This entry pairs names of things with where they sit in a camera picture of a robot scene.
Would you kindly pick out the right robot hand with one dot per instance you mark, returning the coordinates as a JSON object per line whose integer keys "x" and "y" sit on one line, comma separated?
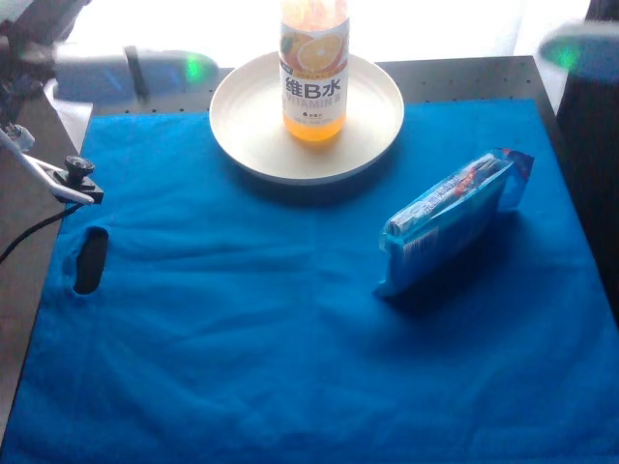
{"x": 590, "y": 48}

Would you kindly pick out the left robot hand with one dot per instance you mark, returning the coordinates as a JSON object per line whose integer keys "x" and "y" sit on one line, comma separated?
{"x": 97, "y": 77}

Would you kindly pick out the orange vitamin drink bottle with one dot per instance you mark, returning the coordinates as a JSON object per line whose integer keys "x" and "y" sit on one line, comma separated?
{"x": 314, "y": 72}

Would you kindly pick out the round white plate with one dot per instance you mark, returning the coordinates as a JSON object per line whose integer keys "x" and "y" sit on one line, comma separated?
{"x": 251, "y": 130}

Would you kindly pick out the blue cloth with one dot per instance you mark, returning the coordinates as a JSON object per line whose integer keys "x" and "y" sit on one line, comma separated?
{"x": 242, "y": 338}

